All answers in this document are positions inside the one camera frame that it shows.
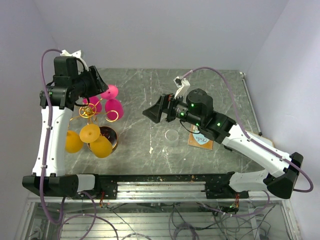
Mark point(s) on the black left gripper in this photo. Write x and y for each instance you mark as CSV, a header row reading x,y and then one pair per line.
x,y
100,84

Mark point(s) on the gold wire glass rack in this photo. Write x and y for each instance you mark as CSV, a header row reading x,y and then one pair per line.
x,y
84,115

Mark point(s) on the pink wine glass back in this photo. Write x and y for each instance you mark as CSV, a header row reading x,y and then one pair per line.
x,y
95,104

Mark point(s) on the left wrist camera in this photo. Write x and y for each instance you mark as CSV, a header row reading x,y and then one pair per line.
x,y
76,54

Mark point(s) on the white board yellow frame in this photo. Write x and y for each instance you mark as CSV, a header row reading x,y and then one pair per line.
x,y
261,138

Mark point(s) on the yellow wine glass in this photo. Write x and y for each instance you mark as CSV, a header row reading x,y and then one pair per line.
x,y
73,143
100,146

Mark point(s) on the clear wine glass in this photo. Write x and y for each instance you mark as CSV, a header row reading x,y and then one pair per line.
x,y
171,138

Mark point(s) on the yellow wine glass left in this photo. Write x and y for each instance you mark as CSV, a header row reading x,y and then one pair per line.
x,y
73,143

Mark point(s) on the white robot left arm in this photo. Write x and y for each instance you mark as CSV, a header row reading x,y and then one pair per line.
x,y
55,140

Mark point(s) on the pink wine glass front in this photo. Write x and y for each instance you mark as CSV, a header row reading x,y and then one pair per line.
x,y
113,107

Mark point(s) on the pink wine glass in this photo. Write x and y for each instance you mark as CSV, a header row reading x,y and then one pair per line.
x,y
113,107
95,104

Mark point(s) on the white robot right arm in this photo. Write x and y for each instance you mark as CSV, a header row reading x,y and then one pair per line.
x,y
280,169

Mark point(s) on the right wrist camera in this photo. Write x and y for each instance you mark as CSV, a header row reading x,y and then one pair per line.
x,y
182,85

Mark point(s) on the aluminium mounting rail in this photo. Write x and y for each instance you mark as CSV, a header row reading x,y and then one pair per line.
x,y
150,188

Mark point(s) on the yellow wine glass front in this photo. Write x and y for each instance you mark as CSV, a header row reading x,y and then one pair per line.
x,y
100,146

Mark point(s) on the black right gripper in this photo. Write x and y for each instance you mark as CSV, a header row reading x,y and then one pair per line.
x,y
165,104

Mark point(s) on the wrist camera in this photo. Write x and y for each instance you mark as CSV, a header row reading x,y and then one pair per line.
x,y
76,54
182,85

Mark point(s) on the wooden picture card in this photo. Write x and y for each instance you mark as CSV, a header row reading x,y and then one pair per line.
x,y
199,140

